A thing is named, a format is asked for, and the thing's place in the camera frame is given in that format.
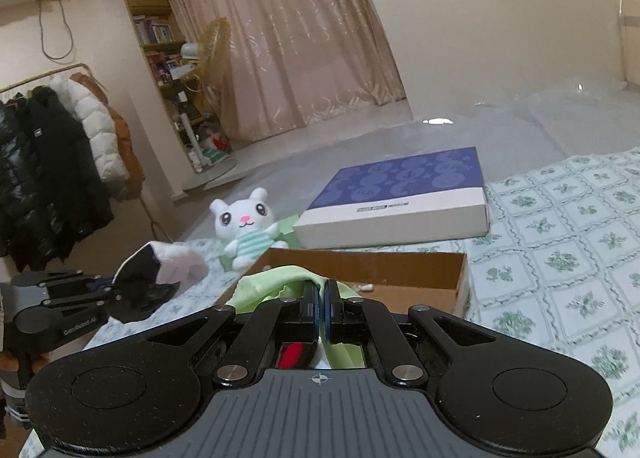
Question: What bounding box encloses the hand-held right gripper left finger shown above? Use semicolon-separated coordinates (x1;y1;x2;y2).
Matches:
145;280;322;391

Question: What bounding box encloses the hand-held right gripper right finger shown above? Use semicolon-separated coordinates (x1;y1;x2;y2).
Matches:
322;280;501;389

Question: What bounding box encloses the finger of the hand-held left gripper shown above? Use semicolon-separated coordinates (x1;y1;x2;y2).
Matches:
42;287;122;312
10;269;121;295

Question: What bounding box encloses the black pad with red dot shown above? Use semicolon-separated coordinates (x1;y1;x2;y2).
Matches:
272;340;321;371

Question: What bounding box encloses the light green cloth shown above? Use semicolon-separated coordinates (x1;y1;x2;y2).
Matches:
235;265;366;369

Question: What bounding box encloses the white cloth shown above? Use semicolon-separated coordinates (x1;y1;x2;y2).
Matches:
111;240;210;323

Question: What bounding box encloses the brown cardboard box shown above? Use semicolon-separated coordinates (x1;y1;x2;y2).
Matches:
215;248;471;333

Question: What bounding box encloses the small green box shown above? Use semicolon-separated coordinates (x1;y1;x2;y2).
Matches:
220;215;301;271

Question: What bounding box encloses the glossy black puffer jacket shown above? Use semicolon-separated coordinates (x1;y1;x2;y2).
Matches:
0;98;46;273

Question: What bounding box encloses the white cat plush toy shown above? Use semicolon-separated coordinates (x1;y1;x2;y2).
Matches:
209;187;291;273

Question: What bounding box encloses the matte black jacket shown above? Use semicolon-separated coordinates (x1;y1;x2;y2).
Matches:
22;85;115;259

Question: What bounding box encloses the brown jacket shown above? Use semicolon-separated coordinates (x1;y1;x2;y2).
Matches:
70;72;146;201

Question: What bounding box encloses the white puffer jacket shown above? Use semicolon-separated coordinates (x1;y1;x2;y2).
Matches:
50;72;128;201

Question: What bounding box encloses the blue and white box lid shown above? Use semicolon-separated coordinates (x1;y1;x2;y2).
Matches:
292;147;491;249

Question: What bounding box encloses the gold metal coat rack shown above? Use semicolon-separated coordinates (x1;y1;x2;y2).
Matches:
0;62;171;243

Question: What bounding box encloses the green floral tablecloth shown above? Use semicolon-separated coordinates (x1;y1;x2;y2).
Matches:
20;148;640;458

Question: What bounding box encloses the wooden bookshelf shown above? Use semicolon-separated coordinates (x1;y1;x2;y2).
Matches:
117;0;226;173

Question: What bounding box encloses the standing floor fan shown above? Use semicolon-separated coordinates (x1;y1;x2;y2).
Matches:
172;18;240;191

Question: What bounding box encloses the beige patterned curtain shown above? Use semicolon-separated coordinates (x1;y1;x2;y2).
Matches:
162;0;408;141

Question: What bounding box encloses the plastic-wrapped wooden headboard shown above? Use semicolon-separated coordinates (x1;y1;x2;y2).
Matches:
612;0;640;88

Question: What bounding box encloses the hanging wall cord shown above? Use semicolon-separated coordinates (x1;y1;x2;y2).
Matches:
39;0;76;61

